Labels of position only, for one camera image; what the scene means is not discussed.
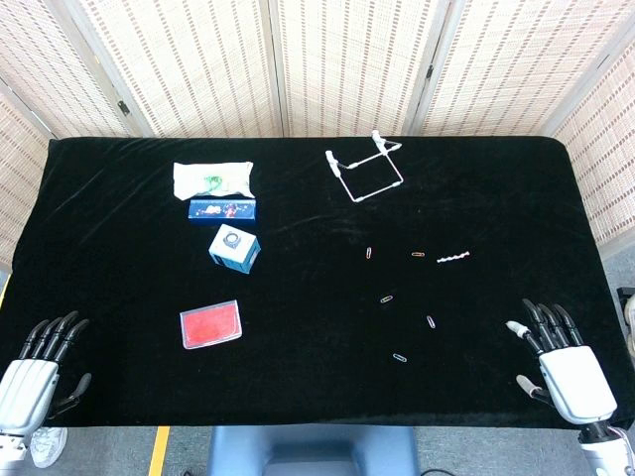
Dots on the white sneaker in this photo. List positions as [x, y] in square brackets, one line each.
[48, 445]

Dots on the grey floor object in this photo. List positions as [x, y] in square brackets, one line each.
[627, 312]

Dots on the light blue cube box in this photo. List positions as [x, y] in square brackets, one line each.
[233, 250]

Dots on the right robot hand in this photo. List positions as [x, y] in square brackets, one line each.
[575, 382]

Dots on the dark blue flat box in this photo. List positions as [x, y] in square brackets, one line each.
[223, 210]

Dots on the black velvet tablecloth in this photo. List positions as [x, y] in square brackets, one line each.
[307, 307]

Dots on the metal screen hinge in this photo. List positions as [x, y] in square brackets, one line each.
[123, 106]
[429, 71]

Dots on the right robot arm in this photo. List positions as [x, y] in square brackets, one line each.
[607, 448]

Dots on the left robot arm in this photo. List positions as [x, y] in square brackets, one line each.
[11, 442]

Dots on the white bead strip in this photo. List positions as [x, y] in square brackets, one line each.
[454, 258]

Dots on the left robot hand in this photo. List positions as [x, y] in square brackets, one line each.
[27, 387]

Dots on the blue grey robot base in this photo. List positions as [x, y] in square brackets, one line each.
[312, 451]

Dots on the clear tray with yellow sponge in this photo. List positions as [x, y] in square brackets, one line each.
[211, 324]

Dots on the woven folding screen panel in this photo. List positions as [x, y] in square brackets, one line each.
[17, 188]
[198, 64]
[602, 168]
[54, 59]
[352, 64]
[521, 59]

